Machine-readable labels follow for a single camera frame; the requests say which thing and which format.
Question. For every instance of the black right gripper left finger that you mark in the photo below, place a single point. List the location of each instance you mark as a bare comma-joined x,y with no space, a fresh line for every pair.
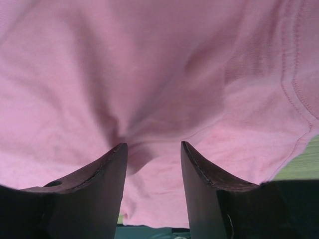
82,205

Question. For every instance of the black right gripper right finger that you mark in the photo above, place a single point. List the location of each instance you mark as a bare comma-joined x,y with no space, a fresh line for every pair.
223,206

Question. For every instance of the red t shirt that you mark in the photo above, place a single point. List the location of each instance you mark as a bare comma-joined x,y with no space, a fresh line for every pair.
237,79

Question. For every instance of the teal folded t shirt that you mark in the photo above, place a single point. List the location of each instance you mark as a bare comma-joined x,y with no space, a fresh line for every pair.
144,232

